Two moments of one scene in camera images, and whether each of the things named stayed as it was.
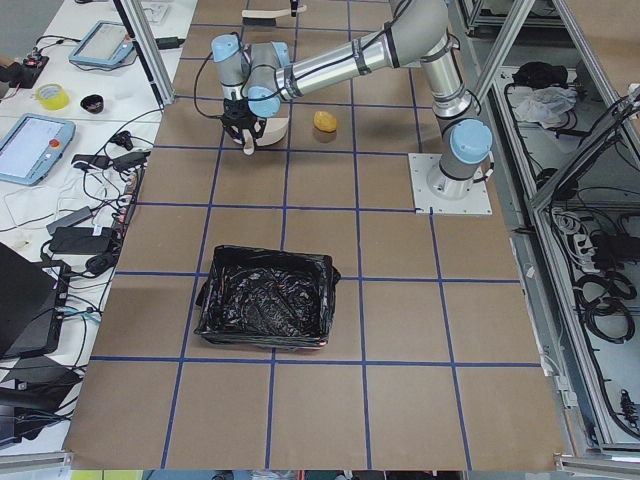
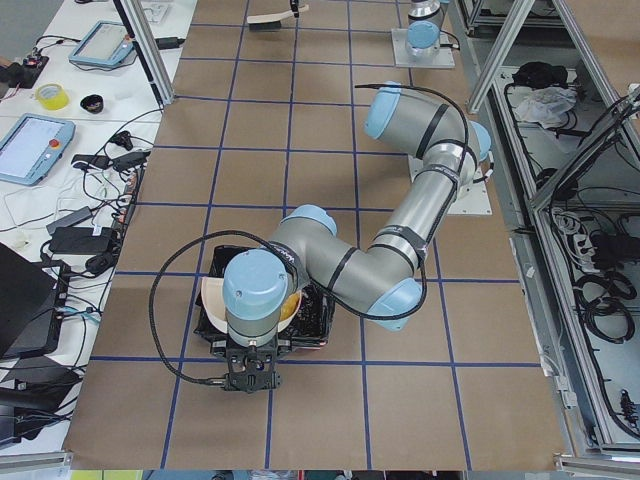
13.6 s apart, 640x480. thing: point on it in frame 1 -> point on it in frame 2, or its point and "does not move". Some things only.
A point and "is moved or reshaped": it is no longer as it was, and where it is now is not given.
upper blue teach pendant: (103, 43) does not move
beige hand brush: (266, 17) is moved or reshaped
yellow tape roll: (53, 96) does not move
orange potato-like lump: (325, 122) -> (289, 306)
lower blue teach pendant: (34, 147) does not move
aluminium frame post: (143, 33) does not move
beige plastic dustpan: (273, 132) -> (212, 298)
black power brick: (80, 240) does not move
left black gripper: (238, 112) -> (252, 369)
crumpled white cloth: (545, 105) does not move
